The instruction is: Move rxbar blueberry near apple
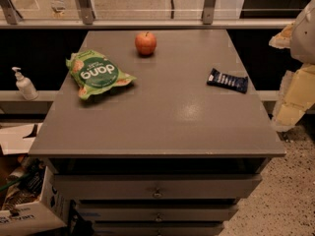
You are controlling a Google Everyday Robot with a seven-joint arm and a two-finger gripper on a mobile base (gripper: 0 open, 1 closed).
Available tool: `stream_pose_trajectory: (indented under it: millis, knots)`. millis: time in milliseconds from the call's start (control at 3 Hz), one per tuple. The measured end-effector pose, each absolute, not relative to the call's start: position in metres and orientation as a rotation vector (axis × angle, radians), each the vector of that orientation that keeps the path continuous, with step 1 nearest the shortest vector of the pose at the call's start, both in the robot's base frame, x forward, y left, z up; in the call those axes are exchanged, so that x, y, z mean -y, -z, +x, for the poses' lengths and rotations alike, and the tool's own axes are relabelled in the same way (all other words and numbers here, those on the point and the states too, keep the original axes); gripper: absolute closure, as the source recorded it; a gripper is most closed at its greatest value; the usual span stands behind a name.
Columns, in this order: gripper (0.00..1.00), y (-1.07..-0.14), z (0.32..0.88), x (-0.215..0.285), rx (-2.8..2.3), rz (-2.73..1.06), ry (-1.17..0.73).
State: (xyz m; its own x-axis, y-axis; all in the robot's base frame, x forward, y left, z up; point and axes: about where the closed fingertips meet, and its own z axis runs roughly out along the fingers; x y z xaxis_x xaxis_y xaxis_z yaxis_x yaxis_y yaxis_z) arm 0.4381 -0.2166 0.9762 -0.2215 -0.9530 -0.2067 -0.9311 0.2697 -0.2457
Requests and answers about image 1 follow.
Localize white cardboard box with clutter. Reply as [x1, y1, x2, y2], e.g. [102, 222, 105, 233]
[0, 124, 69, 236]

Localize bottom grey drawer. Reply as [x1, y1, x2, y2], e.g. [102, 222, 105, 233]
[94, 222, 223, 236]

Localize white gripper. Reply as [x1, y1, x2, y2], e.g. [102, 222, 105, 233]
[269, 0, 315, 132]

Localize dark blue rxbar wrapper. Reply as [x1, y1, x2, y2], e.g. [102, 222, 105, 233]
[207, 68, 249, 93]

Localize green dang chips bag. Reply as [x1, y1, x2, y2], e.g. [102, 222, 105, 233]
[66, 49, 135, 100]

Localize metal railing bracket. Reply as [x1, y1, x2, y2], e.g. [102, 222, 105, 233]
[76, 0, 95, 25]
[202, 0, 216, 25]

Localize red apple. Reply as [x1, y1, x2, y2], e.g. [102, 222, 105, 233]
[135, 31, 157, 56]

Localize grey drawer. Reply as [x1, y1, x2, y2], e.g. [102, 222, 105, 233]
[76, 204, 238, 222]
[94, 222, 223, 236]
[54, 174, 262, 200]

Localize right metal railing bracket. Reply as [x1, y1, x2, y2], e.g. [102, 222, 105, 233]
[202, 0, 216, 25]

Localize white pump bottle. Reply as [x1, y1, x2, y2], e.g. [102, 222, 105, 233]
[12, 67, 38, 100]

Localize middle grey drawer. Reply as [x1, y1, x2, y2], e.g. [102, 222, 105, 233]
[76, 204, 238, 222]

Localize far left metal bracket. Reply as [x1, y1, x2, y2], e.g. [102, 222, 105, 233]
[0, 0, 23, 25]

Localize top grey drawer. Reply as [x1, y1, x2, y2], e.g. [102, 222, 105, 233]
[54, 174, 262, 200]

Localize left metal railing bracket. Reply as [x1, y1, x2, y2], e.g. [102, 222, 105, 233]
[76, 0, 95, 25]

